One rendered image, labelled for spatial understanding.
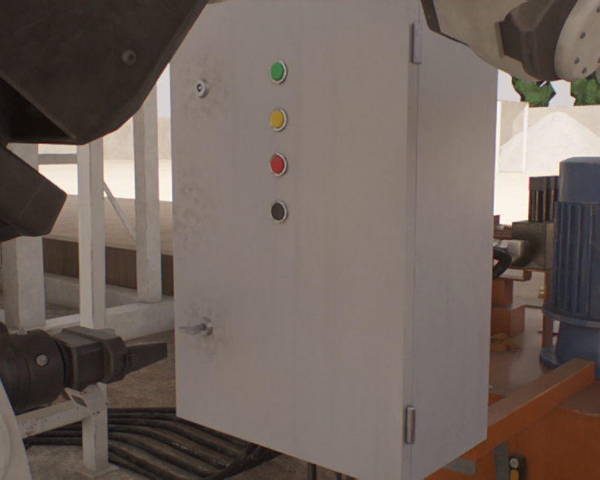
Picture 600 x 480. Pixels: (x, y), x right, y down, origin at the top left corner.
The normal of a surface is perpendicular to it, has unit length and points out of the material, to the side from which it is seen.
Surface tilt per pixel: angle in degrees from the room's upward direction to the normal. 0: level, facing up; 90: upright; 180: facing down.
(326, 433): 90
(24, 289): 90
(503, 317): 90
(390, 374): 90
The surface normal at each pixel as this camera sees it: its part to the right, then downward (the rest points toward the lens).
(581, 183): -0.81, 0.07
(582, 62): 0.66, 0.50
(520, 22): -0.09, 0.24
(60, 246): -0.65, 0.09
